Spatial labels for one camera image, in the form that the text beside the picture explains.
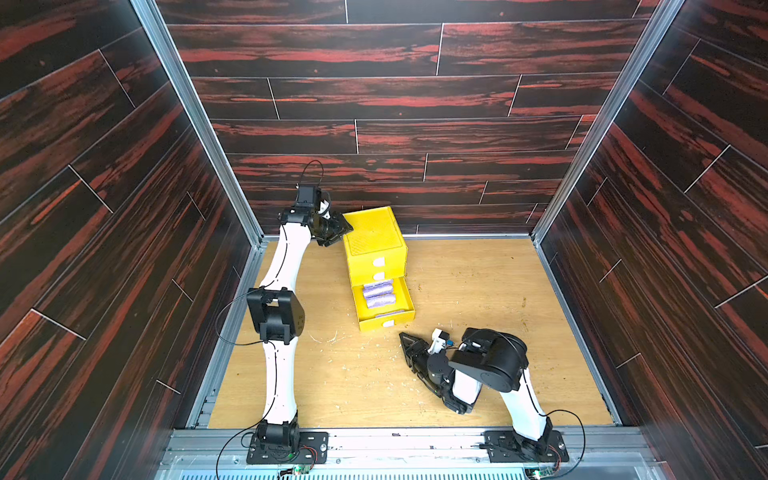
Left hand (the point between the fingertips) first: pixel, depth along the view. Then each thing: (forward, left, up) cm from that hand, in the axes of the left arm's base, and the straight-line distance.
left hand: (351, 230), depth 95 cm
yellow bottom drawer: (-22, -11, -16) cm, 29 cm away
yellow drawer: (-12, -9, -8) cm, 17 cm away
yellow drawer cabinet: (-8, -8, +1) cm, 12 cm away
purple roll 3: (-12, -13, -18) cm, 25 cm away
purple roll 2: (-12, -6, -18) cm, 23 cm away
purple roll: (-10, -11, -17) cm, 23 cm away
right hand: (-27, -17, -18) cm, 37 cm away
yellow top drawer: (-12, -9, -1) cm, 15 cm away
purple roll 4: (-16, -9, -18) cm, 26 cm away
